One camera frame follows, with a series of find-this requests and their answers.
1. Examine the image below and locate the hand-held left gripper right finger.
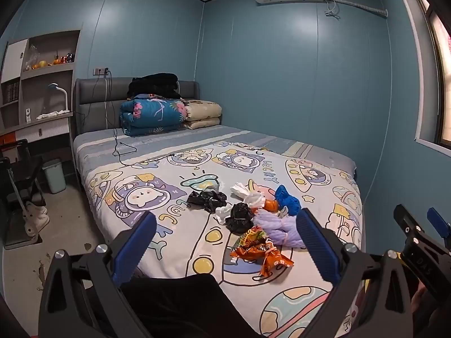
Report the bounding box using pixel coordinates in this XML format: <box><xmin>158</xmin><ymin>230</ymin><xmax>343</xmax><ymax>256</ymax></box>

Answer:
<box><xmin>296</xmin><ymin>208</ymin><xmax>418</xmax><ymax>338</ymax></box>

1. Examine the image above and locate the white desk lamp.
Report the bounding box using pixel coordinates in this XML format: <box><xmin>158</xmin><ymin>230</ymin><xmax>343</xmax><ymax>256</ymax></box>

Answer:
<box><xmin>47</xmin><ymin>83</ymin><xmax>69</xmax><ymax>113</ymax></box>

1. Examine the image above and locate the small white plastic bag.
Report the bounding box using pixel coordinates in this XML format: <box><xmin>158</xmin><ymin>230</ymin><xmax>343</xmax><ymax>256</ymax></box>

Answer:
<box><xmin>216</xmin><ymin>204</ymin><xmax>233</xmax><ymax>224</ymax></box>

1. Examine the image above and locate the row of dark books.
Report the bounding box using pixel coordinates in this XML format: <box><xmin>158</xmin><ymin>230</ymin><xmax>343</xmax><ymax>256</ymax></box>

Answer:
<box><xmin>2</xmin><ymin>82</ymin><xmax>20</xmax><ymax>105</ymax></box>

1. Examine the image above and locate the black plastic bag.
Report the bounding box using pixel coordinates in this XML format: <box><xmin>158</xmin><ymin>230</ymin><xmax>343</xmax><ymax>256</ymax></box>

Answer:
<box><xmin>187</xmin><ymin>190</ymin><xmax>228</xmax><ymax>214</ymax></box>
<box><xmin>225</xmin><ymin>202</ymin><xmax>255</xmax><ymax>235</ymax></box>

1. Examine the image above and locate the clear plastic bag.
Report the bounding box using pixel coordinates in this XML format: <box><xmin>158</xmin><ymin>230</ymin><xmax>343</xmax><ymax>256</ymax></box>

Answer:
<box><xmin>24</xmin><ymin>44</ymin><xmax>41</xmax><ymax>71</ymax></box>

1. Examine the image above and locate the beige folded quilt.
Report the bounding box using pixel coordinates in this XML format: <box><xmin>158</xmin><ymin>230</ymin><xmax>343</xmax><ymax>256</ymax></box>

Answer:
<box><xmin>181</xmin><ymin>99</ymin><xmax>222</xmax><ymax>130</ymax></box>

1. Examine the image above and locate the colourful snack wrapper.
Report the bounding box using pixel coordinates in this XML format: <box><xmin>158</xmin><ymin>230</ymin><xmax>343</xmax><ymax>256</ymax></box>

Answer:
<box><xmin>240</xmin><ymin>227</ymin><xmax>273</xmax><ymax>250</ymax></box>

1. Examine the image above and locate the blue floral folded quilt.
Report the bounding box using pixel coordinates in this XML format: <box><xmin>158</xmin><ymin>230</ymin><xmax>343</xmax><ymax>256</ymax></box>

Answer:
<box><xmin>119</xmin><ymin>93</ymin><xmax>189</xmax><ymax>136</ymax></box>

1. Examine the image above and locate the window with brown frame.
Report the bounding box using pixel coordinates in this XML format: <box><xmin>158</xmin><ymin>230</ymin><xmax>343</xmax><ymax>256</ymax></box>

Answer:
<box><xmin>389</xmin><ymin>0</ymin><xmax>451</xmax><ymax>155</ymax></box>

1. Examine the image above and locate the air conditioner power cord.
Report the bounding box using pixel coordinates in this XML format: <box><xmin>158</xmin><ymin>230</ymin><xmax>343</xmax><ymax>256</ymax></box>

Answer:
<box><xmin>324</xmin><ymin>0</ymin><xmax>341</xmax><ymax>20</ymax></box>

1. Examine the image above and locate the black charging cable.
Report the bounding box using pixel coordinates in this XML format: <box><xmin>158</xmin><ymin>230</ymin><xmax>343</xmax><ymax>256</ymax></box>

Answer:
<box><xmin>102</xmin><ymin>70</ymin><xmax>177</xmax><ymax>166</ymax></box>

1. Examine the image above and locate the pair of white shoes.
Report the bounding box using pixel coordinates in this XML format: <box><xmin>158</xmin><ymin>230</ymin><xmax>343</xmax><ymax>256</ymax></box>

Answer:
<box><xmin>24</xmin><ymin>201</ymin><xmax>50</xmax><ymax>236</ymax></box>

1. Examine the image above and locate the cartoon printed blanket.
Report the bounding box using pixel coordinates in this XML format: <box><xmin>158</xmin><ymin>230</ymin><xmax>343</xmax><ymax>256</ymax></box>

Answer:
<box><xmin>76</xmin><ymin>141</ymin><xmax>363</xmax><ymax>338</ymax></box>

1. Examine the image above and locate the white wrapped wall pipe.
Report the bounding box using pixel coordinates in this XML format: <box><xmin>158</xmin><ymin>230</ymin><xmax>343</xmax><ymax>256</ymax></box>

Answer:
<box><xmin>324</xmin><ymin>0</ymin><xmax>388</xmax><ymax>18</ymax></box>

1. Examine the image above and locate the pile of black clothes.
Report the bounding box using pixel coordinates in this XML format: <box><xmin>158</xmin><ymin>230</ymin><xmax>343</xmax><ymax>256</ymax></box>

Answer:
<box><xmin>127</xmin><ymin>73</ymin><xmax>182</xmax><ymax>100</ymax></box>

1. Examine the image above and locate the purple plastic bag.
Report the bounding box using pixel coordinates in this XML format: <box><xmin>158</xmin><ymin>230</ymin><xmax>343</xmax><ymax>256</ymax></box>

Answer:
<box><xmin>252</xmin><ymin>209</ymin><xmax>305</xmax><ymax>249</ymax></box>

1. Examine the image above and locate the orange snack wrapper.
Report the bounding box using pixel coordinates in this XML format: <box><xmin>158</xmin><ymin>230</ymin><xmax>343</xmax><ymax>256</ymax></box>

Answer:
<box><xmin>230</xmin><ymin>243</ymin><xmax>295</xmax><ymax>278</ymax></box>

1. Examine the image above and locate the pale green waste bin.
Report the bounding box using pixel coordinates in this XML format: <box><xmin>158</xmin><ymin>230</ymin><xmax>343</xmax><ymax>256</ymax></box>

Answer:
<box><xmin>42</xmin><ymin>158</ymin><xmax>67</xmax><ymax>194</ymax></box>

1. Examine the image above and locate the white tissue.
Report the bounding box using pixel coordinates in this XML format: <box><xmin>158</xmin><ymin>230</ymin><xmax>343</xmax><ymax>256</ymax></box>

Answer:
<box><xmin>231</xmin><ymin>182</ymin><xmax>252</xmax><ymax>198</ymax></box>
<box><xmin>243</xmin><ymin>192</ymin><xmax>266</xmax><ymax>209</ymax></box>

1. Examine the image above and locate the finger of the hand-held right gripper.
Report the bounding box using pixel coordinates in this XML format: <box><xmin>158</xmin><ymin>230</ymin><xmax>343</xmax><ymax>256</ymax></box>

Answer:
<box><xmin>426</xmin><ymin>207</ymin><xmax>451</xmax><ymax>250</ymax></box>
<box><xmin>393</xmin><ymin>203</ymin><xmax>428</xmax><ymax>242</ymax></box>

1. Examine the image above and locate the black folding chair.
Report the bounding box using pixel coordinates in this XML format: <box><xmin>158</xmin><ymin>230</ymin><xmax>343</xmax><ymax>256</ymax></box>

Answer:
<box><xmin>0</xmin><ymin>139</ymin><xmax>48</xmax><ymax>219</ymax></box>

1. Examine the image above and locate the bed with grey headboard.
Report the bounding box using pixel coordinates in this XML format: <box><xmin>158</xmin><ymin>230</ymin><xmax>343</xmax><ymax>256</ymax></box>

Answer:
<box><xmin>72</xmin><ymin>77</ymin><xmax>365</xmax><ymax>338</ymax></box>

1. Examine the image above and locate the person's right hand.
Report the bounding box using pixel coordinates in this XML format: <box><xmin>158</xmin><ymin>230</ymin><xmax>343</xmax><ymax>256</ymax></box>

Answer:
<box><xmin>410</xmin><ymin>285</ymin><xmax>432</xmax><ymax>315</ymax></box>

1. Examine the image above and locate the blue cloth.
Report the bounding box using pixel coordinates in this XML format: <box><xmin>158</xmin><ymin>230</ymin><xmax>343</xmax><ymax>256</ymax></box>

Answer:
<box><xmin>274</xmin><ymin>185</ymin><xmax>302</xmax><ymax>216</ymax></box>

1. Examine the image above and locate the white shelf desk unit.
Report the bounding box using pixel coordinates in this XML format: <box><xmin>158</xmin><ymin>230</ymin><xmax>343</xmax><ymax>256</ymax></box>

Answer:
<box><xmin>0</xmin><ymin>29</ymin><xmax>81</xmax><ymax>141</ymax></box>

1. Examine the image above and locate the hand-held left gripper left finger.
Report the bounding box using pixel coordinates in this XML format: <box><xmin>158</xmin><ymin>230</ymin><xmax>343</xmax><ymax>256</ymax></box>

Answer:
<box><xmin>39</xmin><ymin>211</ymin><xmax>157</xmax><ymax>338</ymax></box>

